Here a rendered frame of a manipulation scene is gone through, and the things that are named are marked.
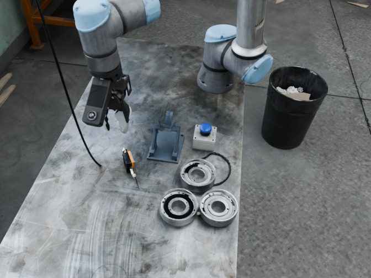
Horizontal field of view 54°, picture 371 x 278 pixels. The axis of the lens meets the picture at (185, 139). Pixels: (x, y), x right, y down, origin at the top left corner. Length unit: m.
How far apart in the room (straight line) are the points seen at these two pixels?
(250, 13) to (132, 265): 0.77
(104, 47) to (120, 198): 0.45
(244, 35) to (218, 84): 0.27
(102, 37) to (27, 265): 0.58
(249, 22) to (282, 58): 2.09
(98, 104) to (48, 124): 1.68
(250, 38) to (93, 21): 0.56
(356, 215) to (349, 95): 1.10
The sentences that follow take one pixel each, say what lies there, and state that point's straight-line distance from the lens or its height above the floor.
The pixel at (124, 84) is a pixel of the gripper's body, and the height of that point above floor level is 1.11.
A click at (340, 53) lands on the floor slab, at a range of 3.50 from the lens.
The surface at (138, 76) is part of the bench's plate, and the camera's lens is 1.48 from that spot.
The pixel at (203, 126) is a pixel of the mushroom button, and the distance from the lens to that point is 1.15.
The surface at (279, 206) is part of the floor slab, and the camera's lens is 2.10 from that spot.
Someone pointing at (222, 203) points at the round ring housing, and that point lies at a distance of 1.03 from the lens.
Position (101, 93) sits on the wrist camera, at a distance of 0.88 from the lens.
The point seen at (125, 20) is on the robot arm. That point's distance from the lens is 0.83.
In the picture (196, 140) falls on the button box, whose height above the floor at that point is 0.84.
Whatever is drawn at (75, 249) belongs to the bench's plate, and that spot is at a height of 0.80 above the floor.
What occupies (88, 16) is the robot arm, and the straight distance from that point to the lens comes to 0.78.
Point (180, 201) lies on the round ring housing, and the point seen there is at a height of 0.83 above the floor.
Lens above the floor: 1.67
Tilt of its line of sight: 45 degrees down
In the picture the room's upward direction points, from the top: 3 degrees clockwise
